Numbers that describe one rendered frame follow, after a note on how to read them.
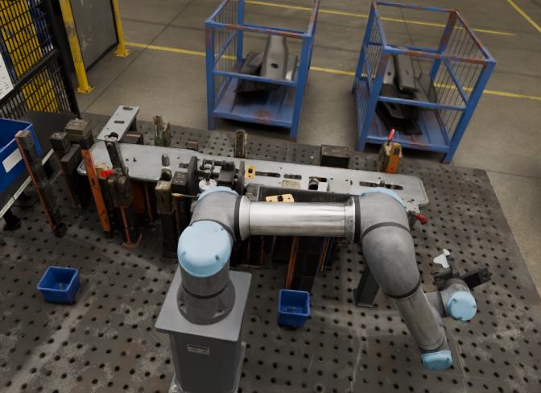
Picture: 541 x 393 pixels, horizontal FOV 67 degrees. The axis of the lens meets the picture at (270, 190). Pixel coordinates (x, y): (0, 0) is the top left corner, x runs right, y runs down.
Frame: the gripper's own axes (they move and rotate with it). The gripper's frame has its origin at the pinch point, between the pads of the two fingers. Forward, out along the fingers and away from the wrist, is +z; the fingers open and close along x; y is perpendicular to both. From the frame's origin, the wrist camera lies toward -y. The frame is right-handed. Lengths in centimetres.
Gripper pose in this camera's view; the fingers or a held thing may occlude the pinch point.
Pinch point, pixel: (453, 268)
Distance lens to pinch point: 162.9
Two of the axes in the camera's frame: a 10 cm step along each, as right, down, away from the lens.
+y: -8.8, 3.5, 3.2
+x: 3.7, 9.3, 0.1
